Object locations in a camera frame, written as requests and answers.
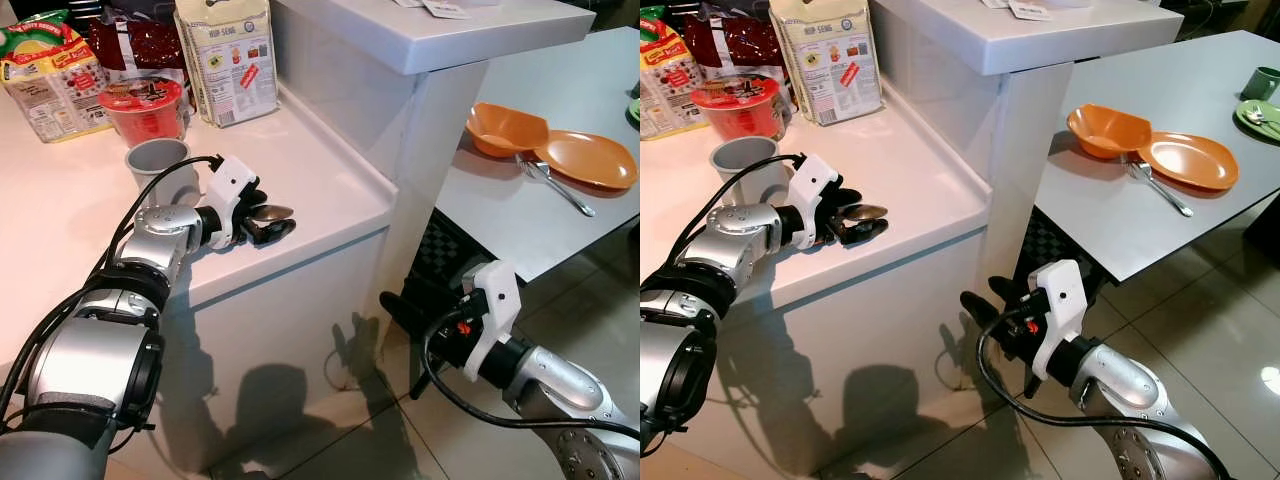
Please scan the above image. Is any silver fork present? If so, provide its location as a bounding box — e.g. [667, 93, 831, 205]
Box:
[1125, 160, 1195, 219]
[515, 155, 597, 219]

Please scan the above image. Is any white kitchen counter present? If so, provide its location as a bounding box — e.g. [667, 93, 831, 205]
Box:
[0, 80, 401, 480]
[640, 78, 997, 480]

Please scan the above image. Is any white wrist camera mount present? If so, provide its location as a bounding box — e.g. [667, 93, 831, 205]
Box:
[205, 155, 261, 249]
[462, 260, 523, 383]
[788, 153, 841, 247]
[1030, 259, 1087, 382]

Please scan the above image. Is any red instant noodle bowl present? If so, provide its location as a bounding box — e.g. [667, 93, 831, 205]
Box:
[98, 77, 191, 147]
[690, 74, 787, 142]

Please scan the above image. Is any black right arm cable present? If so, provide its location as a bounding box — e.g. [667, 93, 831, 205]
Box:
[976, 318, 1236, 480]
[420, 320, 641, 443]

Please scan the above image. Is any green mug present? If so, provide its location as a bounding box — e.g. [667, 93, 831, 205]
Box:
[1243, 66, 1280, 102]

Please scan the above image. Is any dark red food bag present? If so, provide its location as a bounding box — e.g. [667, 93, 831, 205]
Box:
[685, 2, 789, 86]
[90, 4, 187, 89]

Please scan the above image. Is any orange bowl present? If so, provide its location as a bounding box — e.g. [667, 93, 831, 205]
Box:
[1067, 103, 1154, 162]
[466, 102, 551, 160]

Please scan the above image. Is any white raised counter ledge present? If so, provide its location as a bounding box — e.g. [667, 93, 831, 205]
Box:
[268, 0, 598, 306]
[868, 0, 1185, 296]

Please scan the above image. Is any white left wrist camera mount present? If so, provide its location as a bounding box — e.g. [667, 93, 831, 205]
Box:
[788, 153, 841, 247]
[205, 155, 261, 249]

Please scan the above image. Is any orange plate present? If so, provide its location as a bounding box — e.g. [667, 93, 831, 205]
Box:
[1138, 132, 1241, 194]
[533, 130, 639, 192]

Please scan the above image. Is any Hup Seng cracker pack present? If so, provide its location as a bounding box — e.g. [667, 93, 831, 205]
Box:
[174, 0, 281, 129]
[768, 0, 884, 127]

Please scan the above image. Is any grey dining table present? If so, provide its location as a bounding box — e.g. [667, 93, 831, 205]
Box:
[437, 27, 641, 285]
[1035, 30, 1280, 285]

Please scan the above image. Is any black chair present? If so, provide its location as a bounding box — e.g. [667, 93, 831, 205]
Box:
[1013, 208, 1106, 303]
[408, 210, 473, 293]

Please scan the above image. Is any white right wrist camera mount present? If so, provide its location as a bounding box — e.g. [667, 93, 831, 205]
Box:
[462, 260, 523, 383]
[1030, 259, 1087, 382]

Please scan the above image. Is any colourful printed snack bag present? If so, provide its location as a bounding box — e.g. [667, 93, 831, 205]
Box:
[0, 10, 111, 144]
[640, 5, 703, 140]

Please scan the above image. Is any grey plastic cup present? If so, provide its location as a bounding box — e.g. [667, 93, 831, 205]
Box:
[125, 138, 201, 208]
[710, 135, 793, 208]

